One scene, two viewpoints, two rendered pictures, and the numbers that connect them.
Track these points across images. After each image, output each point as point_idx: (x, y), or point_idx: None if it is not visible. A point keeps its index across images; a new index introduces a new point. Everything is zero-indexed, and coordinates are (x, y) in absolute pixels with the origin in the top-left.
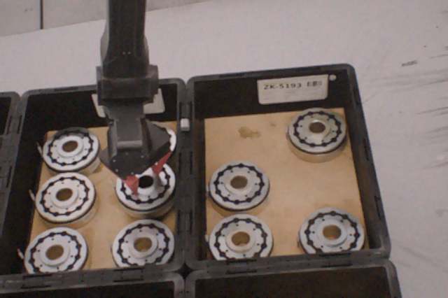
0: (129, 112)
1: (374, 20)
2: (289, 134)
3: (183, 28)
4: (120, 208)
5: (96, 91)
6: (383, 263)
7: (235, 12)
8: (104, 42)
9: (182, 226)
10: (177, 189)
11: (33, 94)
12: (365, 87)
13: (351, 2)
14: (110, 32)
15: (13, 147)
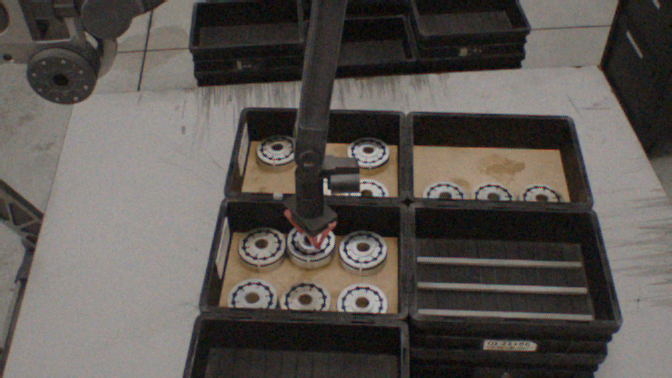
0: (329, 160)
1: (126, 141)
2: (278, 162)
3: (66, 268)
4: (315, 274)
5: (308, 172)
6: (410, 115)
7: (65, 227)
8: (316, 118)
9: (371, 202)
10: (338, 203)
11: (205, 301)
12: (197, 156)
13: (97, 151)
14: (330, 96)
15: (268, 311)
